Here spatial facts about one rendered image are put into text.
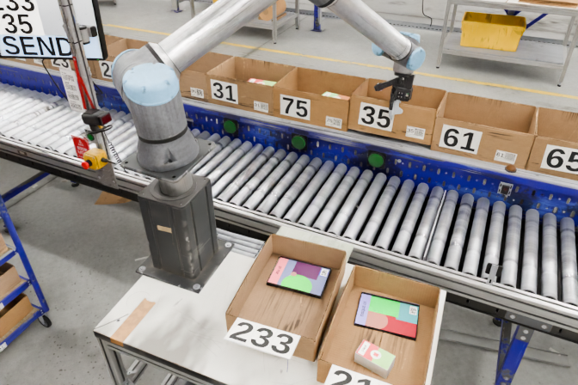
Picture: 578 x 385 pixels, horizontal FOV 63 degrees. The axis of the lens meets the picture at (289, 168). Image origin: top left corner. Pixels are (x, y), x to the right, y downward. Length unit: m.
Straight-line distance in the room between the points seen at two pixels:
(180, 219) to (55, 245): 1.81
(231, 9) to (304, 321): 1.01
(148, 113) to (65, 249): 1.94
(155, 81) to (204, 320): 0.76
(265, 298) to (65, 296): 1.53
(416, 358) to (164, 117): 1.00
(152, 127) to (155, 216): 0.33
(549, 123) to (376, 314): 1.27
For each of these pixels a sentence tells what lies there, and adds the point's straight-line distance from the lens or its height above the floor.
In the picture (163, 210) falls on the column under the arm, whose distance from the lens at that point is 1.54.
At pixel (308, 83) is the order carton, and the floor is 0.96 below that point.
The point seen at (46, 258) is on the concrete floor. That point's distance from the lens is 3.18.
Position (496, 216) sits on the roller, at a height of 0.75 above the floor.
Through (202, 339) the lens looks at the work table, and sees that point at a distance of 1.54.
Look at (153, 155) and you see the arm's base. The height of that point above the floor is 1.25.
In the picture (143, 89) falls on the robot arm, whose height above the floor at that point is 1.45.
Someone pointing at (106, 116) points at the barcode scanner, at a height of 1.08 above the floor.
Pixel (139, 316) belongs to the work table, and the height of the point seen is 0.75.
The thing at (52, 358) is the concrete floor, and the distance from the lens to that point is 2.65.
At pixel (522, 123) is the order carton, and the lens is 2.41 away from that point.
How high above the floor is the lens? 1.97
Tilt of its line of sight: 33 degrees down
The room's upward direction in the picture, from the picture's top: straight up
